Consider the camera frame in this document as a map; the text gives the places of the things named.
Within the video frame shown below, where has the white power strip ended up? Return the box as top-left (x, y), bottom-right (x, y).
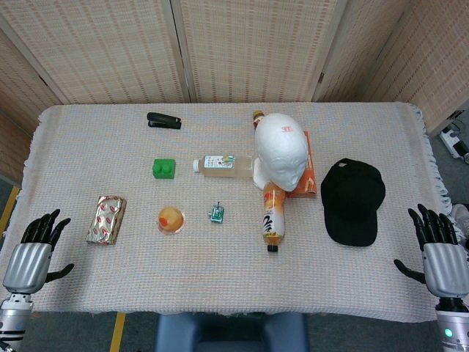
top-left (439, 126), bottom-right (469, 161)

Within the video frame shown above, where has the orange fruit jelly cup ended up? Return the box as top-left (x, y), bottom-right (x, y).
top-left (156, 206), bottom-right (187, 235)

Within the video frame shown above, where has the black stapler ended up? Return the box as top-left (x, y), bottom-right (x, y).
top-left (147, 111), bottom-right (182, 131)

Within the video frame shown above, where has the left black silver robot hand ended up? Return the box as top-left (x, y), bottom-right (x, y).
top-left (1, 208), bottom-right (75, 295)

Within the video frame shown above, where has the clear tea bottle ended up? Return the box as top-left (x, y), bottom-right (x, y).
top-left (192, 154), bottom-right (255, 179)

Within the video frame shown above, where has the green toy building block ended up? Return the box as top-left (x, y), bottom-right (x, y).
top-left (152, 158), bottom-right (177, 180)

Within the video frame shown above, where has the small green metal gadget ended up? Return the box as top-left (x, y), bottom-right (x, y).
top-left (209, 200), bottom-right (226, 224)

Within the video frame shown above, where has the woven folding screen panel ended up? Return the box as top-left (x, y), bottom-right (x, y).
top-left (313, 0), bottom-right (424, 103)
top-left (0, 0), bottom-right (195, 106)
top-left (401, 0), bottom-right (469, 137)
top-left (0, 29), bottom-right (70, 184)
top-left (171, 0), bottom-right (352, 104)

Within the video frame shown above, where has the white foam mannequin head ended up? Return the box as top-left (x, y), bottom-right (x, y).
top-left (252, 112), bottom-right (309, 192)

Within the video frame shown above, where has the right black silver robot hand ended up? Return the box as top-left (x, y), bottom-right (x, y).
top-left (394, 203), bottom-right (469, 298)

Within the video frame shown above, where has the orange cardboard box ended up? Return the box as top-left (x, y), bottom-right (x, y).
top-left (285, 130), bottom-right (318, 199)

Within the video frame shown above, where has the blue padded robot base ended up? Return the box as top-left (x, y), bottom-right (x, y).
top-left (153, 313), bottom-right (311, 352)

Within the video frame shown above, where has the orange juice bottle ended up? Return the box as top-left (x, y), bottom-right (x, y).
top-left (260, 180), bottom-right (287, 254)

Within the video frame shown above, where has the silver foil snack packet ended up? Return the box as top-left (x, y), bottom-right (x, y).
top-left (85, 195), bottom-right (128, 246)

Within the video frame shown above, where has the white woven tablecloth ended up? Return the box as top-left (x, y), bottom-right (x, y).
top-left (0, 102), bottom-right (457, 323)

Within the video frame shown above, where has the black baseball cap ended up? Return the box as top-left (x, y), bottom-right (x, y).
top-left (320, 158), bottom-right (386, 247)

